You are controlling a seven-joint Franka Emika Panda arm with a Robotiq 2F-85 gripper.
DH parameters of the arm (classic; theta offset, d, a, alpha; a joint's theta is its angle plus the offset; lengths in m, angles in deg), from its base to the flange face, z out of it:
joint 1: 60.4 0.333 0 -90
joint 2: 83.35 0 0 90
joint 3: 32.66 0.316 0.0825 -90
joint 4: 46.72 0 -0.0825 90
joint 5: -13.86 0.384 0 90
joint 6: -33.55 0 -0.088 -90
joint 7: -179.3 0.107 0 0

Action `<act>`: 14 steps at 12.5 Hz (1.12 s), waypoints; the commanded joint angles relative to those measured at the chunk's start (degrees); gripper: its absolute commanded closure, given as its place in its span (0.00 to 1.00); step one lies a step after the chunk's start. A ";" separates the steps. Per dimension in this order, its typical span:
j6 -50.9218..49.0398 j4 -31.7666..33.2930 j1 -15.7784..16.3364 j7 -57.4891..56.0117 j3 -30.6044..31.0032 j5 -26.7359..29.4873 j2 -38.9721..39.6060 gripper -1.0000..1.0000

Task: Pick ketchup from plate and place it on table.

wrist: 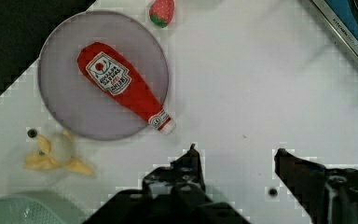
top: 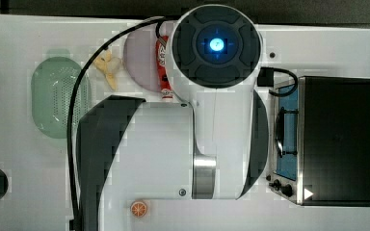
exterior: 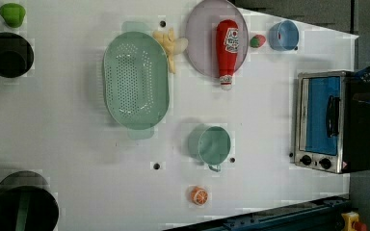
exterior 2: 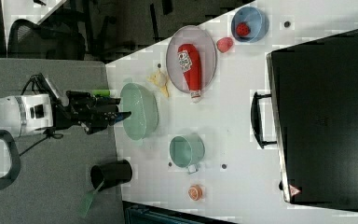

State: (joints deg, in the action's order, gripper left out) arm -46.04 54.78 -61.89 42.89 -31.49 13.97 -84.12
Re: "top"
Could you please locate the red plush ketchup bottle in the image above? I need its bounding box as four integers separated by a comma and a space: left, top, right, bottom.
155, 36, 173, 101

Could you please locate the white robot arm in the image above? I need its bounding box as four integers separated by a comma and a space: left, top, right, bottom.
76, 4, 270, 231

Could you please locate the grey round plate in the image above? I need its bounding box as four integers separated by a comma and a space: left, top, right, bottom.
123, 21, 174, 93

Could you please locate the orange slice toy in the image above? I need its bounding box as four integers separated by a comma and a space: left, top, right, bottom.
130, 200, 148, 218

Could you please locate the green perforated basket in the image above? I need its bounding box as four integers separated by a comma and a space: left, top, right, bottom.
31, 57, 81, 139

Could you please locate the black toaster oven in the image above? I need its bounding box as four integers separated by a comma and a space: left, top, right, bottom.
267, 76, 370, 207

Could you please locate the black USB connector cable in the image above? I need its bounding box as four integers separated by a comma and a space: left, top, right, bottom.
256, 66, 300, 98

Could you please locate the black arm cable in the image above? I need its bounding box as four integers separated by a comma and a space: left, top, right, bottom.
66, 16, 168, 231

